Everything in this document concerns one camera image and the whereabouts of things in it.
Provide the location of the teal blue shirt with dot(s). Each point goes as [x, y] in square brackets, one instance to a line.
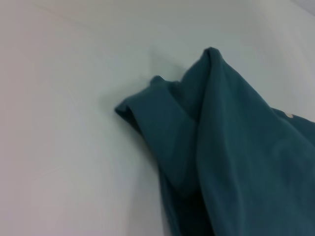
[233, 147]

